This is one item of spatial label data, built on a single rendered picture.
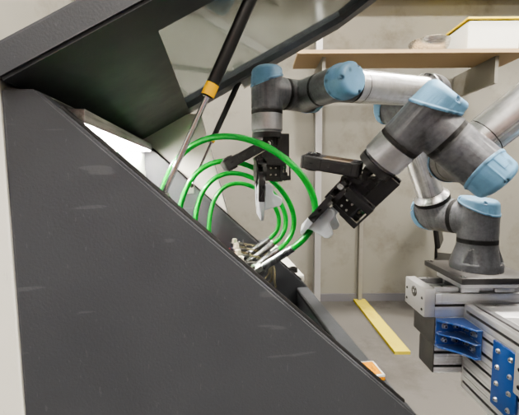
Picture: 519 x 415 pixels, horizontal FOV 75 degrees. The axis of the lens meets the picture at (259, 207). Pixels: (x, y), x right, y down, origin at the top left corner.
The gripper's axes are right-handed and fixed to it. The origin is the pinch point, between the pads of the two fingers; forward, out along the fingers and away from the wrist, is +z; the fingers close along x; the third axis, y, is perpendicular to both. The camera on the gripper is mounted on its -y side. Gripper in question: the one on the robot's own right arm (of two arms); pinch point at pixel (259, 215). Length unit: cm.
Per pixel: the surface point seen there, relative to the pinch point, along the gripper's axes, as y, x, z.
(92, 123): -29.7, -24.0, -18.3
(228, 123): 5, 271, -64
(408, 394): 104, 99, 124
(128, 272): -22.5, -34.9, 3.3
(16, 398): -38, -35, 20
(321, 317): 17.9, 5.1, 29.3
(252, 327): -5.6, -34.9, 12.1
